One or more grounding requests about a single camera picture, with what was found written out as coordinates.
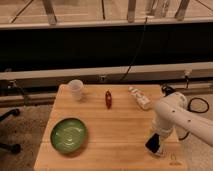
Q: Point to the white plastic bottle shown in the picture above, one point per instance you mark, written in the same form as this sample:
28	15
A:
141	99

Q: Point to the red chili pepper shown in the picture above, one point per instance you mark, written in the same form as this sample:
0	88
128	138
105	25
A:
108	99

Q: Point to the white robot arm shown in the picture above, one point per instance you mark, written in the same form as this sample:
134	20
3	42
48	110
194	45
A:
172	110

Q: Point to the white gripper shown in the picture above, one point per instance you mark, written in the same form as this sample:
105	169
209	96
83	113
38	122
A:
160	152

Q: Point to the wooden table board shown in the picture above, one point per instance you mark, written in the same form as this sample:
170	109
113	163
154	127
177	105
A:
116	136

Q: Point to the green bowl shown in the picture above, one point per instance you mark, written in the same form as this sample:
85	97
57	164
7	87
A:
68	135

